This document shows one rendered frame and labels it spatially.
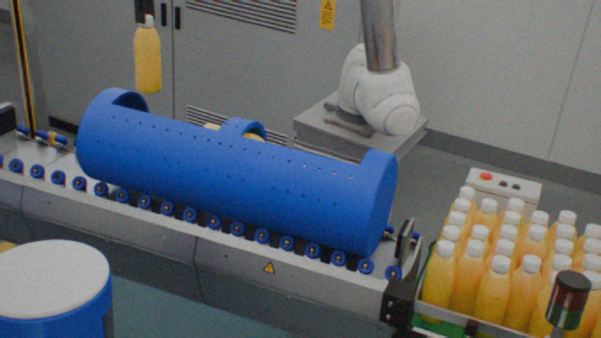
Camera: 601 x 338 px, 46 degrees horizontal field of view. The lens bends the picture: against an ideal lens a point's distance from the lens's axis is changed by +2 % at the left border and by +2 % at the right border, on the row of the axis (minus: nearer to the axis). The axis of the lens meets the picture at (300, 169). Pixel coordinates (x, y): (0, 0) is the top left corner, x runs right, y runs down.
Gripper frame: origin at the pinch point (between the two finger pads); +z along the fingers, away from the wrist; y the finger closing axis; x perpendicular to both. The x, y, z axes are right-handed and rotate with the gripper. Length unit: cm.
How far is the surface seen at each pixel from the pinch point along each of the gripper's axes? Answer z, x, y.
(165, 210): 52, 16, 18
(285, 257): 56, 53, 18
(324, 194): 32, 63, 19
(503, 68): 84, 81, -260
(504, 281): 41, 110, 22
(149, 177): 40.2, 12.6, 20.3
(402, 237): 44, 83, 11
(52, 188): 55, -23, 18
